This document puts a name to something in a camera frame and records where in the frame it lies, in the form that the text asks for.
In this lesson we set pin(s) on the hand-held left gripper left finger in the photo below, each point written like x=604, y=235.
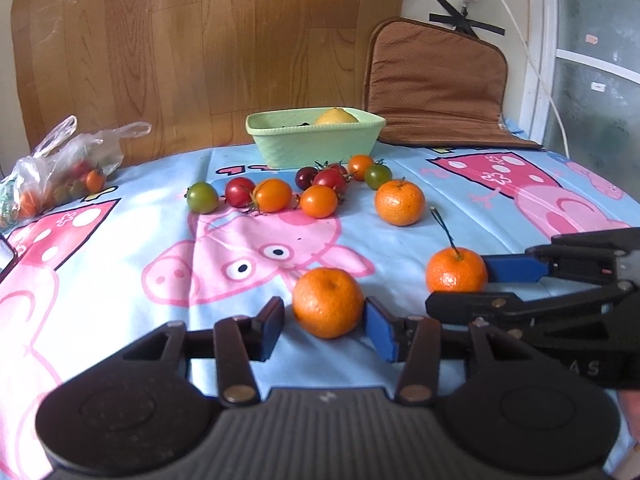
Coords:
x=272, y=327

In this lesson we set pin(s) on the orange cherry tomato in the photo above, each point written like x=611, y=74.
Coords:
x=318, y=201
x=272, y=195
x=360, y=166

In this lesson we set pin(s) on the wood pattern board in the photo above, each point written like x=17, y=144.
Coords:
x=200, y=50

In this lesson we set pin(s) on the brown seat cushion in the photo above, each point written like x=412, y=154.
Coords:
x=435, y=80

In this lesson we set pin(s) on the orange mandarin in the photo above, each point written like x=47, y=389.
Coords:
x=327, y=302
x=400, y=202

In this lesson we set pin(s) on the light green plastic basket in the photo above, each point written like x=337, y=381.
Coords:
x=315, y=147

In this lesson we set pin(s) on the printed blanket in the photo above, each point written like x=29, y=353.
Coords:
x=125, y=260

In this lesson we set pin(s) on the green cherry tomato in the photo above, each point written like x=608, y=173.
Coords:
x=202, y=198
x=378, y=176

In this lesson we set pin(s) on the black tape cross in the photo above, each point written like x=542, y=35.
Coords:
x=462, y=21

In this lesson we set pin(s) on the white framed frosted glass door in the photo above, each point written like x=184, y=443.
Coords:
x=595, y=60

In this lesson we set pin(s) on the clear plastic bag of tomatoes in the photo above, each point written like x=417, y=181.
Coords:
x=65, y=170

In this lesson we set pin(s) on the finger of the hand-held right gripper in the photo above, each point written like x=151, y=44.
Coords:
x=510, y=269
x=465, y=305

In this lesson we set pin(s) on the dark purple cherry tomato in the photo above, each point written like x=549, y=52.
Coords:
x=303, y=177

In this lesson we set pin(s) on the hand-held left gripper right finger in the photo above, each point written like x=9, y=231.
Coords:
x=377, y=330

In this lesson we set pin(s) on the red cherry tomato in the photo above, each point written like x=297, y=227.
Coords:
x=330, y=180
x=339, y=167
x=239, y=191

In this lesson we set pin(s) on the yellow lemon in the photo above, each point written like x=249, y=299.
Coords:
x=336, y=116

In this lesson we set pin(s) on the black phone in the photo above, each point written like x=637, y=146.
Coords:
x=5, y=260

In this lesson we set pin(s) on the mandarin with long stem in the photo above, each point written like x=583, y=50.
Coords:
x=456, y=270

